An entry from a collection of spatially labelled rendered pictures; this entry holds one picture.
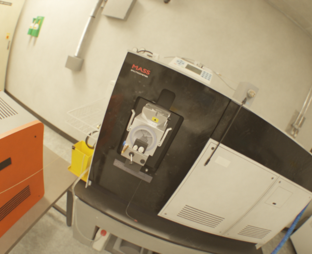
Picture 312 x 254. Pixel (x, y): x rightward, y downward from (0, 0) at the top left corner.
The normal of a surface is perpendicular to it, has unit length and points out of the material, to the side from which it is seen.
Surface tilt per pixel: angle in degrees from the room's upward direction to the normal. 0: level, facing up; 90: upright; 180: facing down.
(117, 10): 90
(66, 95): 90
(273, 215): 90
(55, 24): 90
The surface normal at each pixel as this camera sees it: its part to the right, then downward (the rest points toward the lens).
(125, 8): -0.18, 0.29
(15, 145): 0.90, 0.44
